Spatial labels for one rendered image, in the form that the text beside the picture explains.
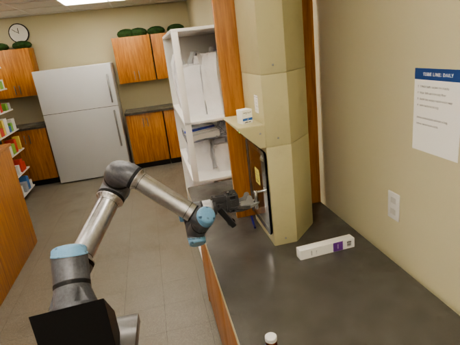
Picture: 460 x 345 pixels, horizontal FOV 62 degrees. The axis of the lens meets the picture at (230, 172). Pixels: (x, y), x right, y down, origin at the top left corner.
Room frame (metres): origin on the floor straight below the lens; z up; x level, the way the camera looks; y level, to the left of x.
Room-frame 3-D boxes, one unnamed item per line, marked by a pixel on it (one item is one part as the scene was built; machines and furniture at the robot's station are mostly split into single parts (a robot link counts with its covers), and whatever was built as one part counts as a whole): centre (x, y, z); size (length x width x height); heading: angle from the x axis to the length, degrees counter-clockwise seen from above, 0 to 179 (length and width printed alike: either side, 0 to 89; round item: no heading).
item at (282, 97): (1.75, -0.26, 1.32); 0.32 x 0.25 x 0.77; 10
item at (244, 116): (1.66, -0.09, 1.54); 0.05 x 0.05 x 0.06; 26
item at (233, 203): (1.58, 0.04, 1.17); 0.12 x 0.08 x 0.09; 100
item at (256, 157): (1.72, -0.13, 1.19); 0.30 x 0.01 x 0.40; 10
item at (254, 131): (1.71, -0.08, 1.46); 0.32 x 0.12 x 0.10; 10
